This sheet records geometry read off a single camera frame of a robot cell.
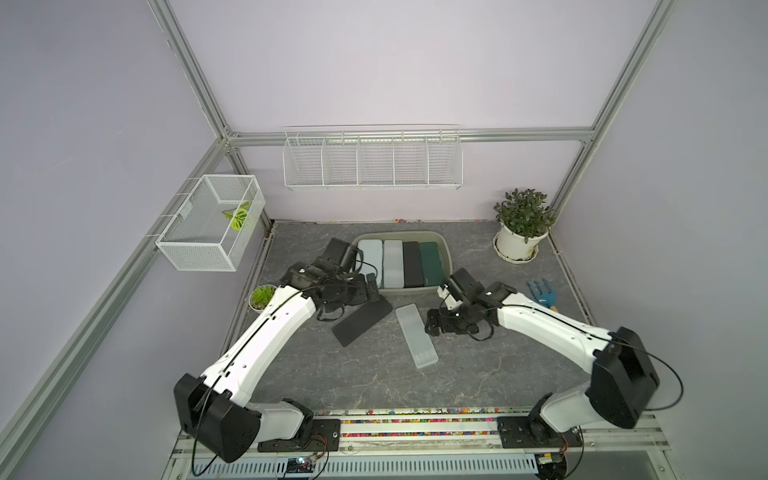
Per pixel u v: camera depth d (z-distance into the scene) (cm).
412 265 104
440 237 108
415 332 91
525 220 96
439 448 73
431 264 105
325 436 73
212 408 38
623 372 42
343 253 58
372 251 106
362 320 94
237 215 81
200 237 80
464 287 66
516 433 74
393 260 104
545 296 100
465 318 68
